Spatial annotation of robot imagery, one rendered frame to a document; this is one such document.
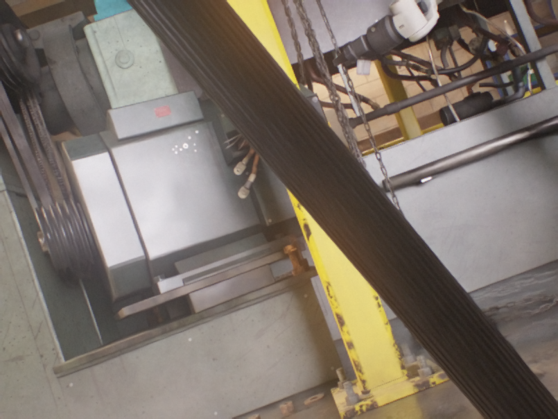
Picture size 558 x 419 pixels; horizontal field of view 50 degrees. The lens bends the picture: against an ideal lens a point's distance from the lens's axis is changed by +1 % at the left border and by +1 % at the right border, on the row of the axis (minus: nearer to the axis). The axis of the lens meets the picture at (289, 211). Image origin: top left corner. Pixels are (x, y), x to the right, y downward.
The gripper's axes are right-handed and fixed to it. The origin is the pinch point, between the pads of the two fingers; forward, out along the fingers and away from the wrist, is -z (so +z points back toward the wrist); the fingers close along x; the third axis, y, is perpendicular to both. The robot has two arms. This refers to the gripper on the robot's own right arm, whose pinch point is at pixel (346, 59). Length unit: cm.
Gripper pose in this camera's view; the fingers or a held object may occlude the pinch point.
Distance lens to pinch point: 186.4
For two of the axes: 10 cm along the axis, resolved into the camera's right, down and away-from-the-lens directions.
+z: 7.1, -3.2, -6.3
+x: 6.2, -1.6, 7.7
